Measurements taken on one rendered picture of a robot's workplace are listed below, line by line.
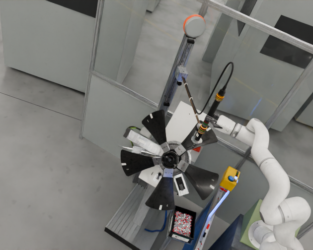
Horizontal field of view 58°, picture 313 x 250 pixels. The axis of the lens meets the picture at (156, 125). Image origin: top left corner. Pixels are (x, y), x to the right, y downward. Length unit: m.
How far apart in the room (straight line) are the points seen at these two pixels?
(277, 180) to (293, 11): 3.08
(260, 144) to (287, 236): 0.46
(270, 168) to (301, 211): 0.23
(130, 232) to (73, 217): 0.57
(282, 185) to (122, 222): 1.85
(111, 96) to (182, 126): 1.00
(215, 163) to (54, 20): 2.55
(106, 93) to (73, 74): 1.23
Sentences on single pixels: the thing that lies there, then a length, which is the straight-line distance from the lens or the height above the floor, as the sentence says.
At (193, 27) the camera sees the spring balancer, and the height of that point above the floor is 1.88.
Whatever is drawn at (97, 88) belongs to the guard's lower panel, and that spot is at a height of 0.84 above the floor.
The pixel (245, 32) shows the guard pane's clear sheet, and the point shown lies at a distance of 2.22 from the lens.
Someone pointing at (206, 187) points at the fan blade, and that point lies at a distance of 1.98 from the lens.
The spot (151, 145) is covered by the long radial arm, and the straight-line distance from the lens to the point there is 2.11.
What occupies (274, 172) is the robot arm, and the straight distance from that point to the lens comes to 1.41.
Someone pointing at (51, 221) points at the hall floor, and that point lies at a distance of 2.94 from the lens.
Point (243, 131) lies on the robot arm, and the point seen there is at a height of 1.69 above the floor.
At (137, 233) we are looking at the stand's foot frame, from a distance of 2.88.
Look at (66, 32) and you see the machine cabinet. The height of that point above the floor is 0.87.
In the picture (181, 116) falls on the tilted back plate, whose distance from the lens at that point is 2.21.
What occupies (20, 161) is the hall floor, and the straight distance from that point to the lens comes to 3.35.
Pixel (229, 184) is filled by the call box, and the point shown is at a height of 1.04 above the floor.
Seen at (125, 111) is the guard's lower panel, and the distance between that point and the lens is 2.92.
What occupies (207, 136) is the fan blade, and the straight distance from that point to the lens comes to 1.96.
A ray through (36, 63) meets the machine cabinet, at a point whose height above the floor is 0.27.
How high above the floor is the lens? 2.60
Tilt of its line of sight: 40 degrees down
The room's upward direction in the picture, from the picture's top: 21 degrees clockwise
